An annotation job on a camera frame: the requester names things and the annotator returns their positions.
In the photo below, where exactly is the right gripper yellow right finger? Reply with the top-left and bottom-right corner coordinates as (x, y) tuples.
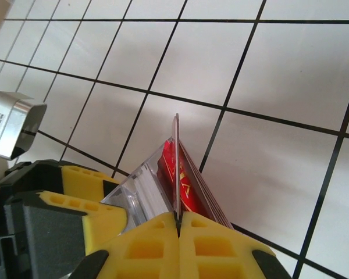
(179, 212), (291, 279)

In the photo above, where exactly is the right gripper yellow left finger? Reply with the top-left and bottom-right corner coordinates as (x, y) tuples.
(69, 211), (180, 279)

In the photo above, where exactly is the clear acrylic card stand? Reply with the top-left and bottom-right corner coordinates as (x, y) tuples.
(100, 136), (235, 235)

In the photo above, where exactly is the red gold-print credit card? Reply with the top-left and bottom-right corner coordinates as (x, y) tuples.
(172, 112), (183, 230)

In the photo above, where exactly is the red credit card stack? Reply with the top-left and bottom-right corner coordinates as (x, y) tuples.
(156, 139), (232, 229)

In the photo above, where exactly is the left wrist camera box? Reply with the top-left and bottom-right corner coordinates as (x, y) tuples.
(0, 90), (48, 161)

